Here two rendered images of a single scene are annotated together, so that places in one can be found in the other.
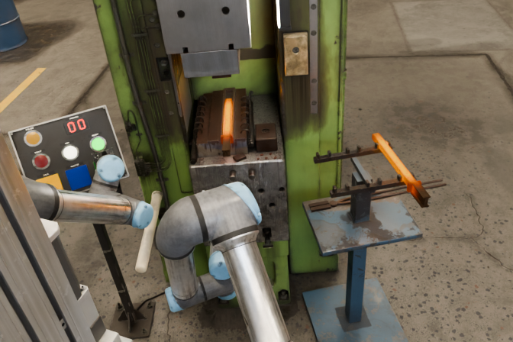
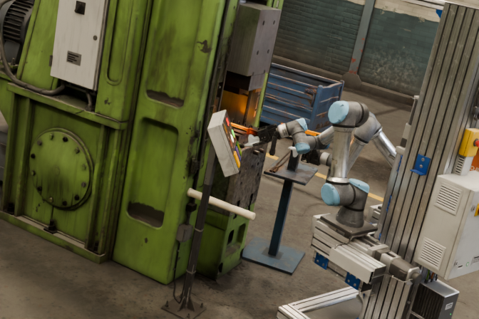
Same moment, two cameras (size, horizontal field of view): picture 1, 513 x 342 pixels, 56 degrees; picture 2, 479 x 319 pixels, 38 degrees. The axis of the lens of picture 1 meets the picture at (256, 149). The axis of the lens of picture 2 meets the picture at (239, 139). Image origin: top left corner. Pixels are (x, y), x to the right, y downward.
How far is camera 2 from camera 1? 3.97 m
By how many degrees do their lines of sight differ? 62
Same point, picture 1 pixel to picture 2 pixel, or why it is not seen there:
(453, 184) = not seen: hidden behind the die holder
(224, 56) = (261, 77)
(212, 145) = (243, 136)
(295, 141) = not seen: hidden behind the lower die
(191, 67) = (251, 84)
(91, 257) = (89, 299)
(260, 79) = not seen: hidden behind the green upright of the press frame
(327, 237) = (296, 178)
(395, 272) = (256, 232)
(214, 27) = (263, 60)
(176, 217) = (372, 121)
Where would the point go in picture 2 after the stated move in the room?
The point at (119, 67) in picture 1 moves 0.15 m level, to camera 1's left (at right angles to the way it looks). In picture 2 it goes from (206, 89) to (193, 92)
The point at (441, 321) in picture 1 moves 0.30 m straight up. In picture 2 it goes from (299, 241) to (307, 206)
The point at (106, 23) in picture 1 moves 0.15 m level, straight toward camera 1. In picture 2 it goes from (211, 59) to (237, 65)
